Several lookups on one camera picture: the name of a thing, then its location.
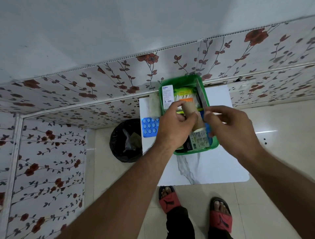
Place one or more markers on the person's right hand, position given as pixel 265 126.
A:
pixel 233 133

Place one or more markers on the person's left hand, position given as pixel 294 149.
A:
pixel 169 128

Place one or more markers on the person's left thumb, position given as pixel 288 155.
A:
pixel 192 119

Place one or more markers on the person's right thumb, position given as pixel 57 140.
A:
pixel 211 117

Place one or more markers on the brown bandage roll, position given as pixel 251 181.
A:
pixel 199 128

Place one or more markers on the silver blister strip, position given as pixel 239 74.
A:
pixel 201 96

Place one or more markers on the person's right forearm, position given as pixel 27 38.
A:
pixel 285 187

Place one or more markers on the person's left forearm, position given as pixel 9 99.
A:
pixel 128 194

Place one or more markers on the blue packet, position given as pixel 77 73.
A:
pixel 209 131

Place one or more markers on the cotton swab packet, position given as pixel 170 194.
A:
pixel 185 96

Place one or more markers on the black packet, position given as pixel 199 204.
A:
pixel 188 145

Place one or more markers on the white medicine box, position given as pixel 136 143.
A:
pixel 168 97

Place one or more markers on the green plastic tray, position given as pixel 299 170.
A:
pixel 187 82

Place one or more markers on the white gauze pad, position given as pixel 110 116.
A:
pixel 154 105

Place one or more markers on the blue pill blister pack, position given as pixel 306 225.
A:
pixel 150 126

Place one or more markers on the black trash bin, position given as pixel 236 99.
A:
pixel 123 145

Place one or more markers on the person's left red sandal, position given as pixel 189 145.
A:
pixel 169 202

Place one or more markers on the person's red sandal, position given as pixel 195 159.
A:
pixel 220 220
pixel 169 202

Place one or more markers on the person's right red sandal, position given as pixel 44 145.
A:
pixel 220 220

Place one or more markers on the person's black trousers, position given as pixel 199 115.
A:
pixel 179 225

